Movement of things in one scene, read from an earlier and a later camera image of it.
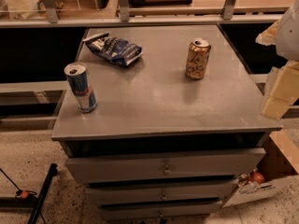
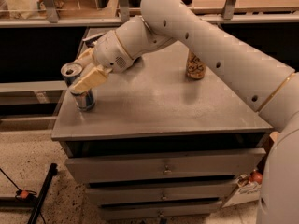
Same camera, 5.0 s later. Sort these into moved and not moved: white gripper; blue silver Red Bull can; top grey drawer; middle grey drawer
Moved: white gripper
Not moved: top grey drawer; middle grey drawer; blue silver Red Bull can
